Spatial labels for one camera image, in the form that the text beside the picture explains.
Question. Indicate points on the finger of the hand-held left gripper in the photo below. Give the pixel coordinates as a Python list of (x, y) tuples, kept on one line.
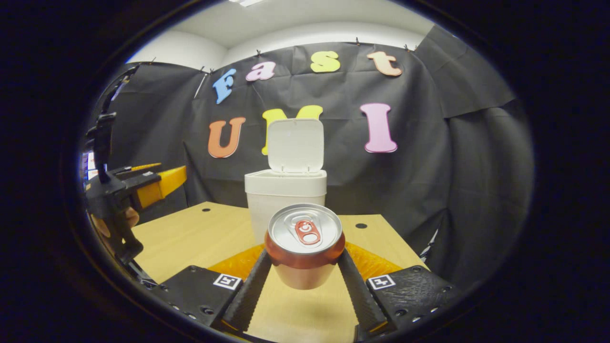
[(157, 188), (138, 169)]

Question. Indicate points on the ceiling light panel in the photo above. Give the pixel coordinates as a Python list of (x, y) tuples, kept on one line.
[(245, 2)]

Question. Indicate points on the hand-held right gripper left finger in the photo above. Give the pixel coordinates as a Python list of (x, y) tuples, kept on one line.
[(248, 295)]

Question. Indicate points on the red pop can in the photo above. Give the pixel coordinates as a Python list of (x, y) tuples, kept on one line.
[(305, 257)]

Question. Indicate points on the black backdrop cloth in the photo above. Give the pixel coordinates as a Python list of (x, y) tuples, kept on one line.
[(419, 157)]

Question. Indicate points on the computer monitor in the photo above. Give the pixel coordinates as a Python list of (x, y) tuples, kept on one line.
[(90, 164)]

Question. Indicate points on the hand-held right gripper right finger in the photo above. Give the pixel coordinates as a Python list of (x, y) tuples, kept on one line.
[(360, 295)]

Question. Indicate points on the white desktop garbage bin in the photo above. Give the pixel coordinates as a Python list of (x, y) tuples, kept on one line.
[(286, 190)]

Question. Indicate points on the wooden desktop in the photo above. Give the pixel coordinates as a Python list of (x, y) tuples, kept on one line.
[(200, 238)]

